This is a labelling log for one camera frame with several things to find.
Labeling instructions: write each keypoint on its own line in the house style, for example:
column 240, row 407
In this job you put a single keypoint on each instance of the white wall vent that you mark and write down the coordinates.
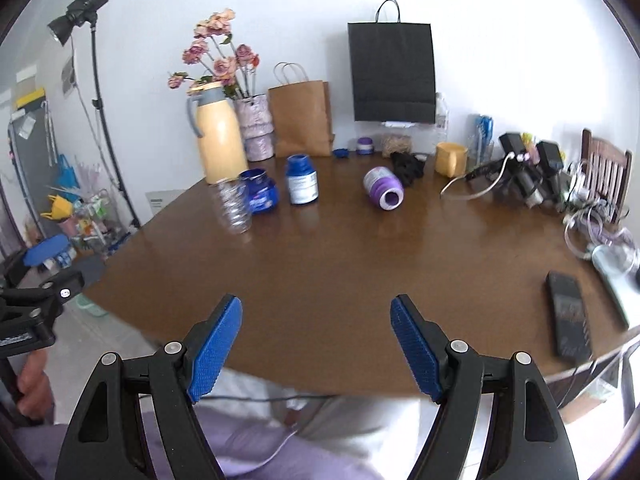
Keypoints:
column 162, row 205

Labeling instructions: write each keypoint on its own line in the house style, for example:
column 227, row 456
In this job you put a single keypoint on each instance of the wide blue jar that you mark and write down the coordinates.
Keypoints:
column 260, row 192

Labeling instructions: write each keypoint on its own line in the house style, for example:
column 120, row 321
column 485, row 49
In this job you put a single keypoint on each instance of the blue bottle with white label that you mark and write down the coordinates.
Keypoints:
column 302, row 182

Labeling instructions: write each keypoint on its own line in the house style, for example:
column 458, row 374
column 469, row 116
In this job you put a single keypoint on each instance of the glass with blue pens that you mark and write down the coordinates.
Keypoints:
column 482, row 137

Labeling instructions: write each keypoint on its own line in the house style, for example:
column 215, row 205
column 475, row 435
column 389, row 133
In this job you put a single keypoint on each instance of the clear water bottle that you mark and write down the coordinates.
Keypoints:
column 441, row 117

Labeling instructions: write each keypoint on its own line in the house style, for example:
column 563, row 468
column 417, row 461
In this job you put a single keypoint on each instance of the black remote control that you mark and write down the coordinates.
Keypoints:
column 570, row 317

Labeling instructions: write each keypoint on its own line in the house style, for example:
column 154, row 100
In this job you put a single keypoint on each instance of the black paper bag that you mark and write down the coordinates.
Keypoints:
column 392, row 70

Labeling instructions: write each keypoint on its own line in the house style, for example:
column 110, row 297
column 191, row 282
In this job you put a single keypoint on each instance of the clear plastic cup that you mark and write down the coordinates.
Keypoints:
column 234, row 207

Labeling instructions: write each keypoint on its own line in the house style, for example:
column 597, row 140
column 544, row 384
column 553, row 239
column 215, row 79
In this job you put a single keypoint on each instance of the white power strip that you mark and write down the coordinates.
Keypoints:
column 612, row 275

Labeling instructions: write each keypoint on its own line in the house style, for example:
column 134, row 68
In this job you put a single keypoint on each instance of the person's left hand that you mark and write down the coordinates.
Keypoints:
column 34, row 390

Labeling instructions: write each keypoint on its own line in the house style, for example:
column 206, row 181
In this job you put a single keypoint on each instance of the small blue lid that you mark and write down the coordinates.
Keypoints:
column 341, row 153

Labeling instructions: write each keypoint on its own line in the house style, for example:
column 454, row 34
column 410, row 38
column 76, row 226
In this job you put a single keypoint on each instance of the pink artificial flowers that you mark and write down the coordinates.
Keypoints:
column 220, row 62

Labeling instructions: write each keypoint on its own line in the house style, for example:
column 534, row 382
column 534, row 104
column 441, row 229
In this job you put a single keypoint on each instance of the black electronic devices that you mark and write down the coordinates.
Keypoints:
column 530, row 172

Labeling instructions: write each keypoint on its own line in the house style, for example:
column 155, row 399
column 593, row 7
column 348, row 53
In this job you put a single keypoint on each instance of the wooden chair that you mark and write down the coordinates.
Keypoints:
column 606, row 165

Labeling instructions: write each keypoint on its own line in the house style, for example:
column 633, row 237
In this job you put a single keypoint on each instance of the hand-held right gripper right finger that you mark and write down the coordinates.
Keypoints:
column 417, row 347

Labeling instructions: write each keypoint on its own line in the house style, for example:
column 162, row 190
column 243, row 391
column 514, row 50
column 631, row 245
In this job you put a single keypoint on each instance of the brown paper bag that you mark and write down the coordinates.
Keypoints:
column 300, row 120

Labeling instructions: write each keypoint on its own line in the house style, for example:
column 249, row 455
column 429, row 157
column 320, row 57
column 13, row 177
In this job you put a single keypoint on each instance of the black light stand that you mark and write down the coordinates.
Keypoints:
column 107, row 125

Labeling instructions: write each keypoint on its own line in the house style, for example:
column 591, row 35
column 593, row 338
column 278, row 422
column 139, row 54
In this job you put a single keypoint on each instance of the purple white bottle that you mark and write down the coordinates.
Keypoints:
column 382, row 187

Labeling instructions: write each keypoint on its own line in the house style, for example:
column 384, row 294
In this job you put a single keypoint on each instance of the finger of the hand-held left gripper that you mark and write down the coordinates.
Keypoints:
column 64, row 287
column 46, row 251

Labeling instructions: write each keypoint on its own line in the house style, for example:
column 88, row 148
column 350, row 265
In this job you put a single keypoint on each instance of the cluttered storage shelf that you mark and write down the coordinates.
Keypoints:
column 85, row 215

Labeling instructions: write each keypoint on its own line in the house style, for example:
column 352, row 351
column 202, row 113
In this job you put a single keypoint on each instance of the small jar with purple lid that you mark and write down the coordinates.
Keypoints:
column 365, row 146

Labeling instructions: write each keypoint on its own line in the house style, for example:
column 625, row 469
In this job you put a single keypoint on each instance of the white trousers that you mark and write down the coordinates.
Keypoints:
column 360, row 425

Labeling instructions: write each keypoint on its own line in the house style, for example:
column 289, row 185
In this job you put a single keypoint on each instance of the yellow thermos jug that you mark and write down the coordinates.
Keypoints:
column 220, row 135

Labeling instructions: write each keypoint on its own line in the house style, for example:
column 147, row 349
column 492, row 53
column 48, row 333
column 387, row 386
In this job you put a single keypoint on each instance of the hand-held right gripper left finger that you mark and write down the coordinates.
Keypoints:
column 212, row 350

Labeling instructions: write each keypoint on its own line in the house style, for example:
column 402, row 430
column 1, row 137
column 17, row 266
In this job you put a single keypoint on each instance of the black studio light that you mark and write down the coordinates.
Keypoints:
column 82, row 5

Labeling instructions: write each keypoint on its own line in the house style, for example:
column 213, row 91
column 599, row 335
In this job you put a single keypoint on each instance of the yellow cup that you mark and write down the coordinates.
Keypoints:
column 450, row 159

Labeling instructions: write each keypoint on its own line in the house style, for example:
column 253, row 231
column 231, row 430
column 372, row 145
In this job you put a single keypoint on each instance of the pink patterned vase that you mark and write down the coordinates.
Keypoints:
column 255, row 130

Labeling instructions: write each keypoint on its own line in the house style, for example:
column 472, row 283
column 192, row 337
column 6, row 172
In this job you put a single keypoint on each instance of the lavender clothing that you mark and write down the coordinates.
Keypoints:
column 250, row 452

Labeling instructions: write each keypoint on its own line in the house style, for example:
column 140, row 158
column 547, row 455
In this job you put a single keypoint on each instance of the dark grey board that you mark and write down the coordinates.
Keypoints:
column 32, row 160

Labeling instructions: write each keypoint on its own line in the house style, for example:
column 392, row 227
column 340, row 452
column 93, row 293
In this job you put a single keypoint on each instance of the black cloth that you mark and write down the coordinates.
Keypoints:
column 407, row 167

